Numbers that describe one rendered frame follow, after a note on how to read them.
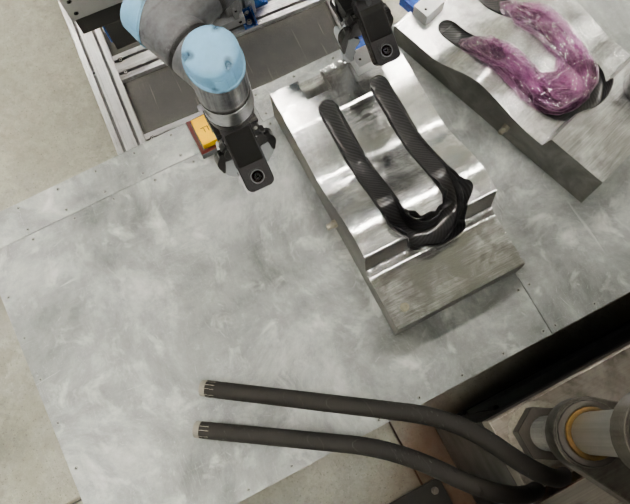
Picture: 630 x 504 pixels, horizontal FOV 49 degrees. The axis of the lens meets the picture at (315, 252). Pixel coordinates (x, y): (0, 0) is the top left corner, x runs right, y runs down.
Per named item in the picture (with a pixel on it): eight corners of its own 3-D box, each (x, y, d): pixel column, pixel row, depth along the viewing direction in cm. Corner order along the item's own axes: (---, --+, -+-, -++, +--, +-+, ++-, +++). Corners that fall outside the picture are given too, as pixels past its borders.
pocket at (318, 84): (297, 90, 133) (296, 81, 129) (321, 78, 133) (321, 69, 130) (308, 109, 132) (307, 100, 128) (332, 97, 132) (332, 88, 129)
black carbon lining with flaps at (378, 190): (312, 111, 130) (311, 86, 121) (387, 75, 131) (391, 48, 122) (402, 268, 122) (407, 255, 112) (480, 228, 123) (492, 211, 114)
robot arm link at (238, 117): (260, 100, 95) (207, 126, 94) (263, 115, 100) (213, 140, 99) (236, 58, 97) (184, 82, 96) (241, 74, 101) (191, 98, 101)
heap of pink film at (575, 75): (449, 50, 134) (456, 27, 126) (510, -7, 136) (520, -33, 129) (552, 136, 128) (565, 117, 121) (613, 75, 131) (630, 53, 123)
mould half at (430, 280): (273, 115, 138) (267, 82, 125) (387, 60, 140) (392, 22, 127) (394, 335, 125) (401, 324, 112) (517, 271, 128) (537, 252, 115)
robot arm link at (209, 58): (205, 5, 87) (254, 45, 85) (219, 52, 97) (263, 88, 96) (161, 47, 85) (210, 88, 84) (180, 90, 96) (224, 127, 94)
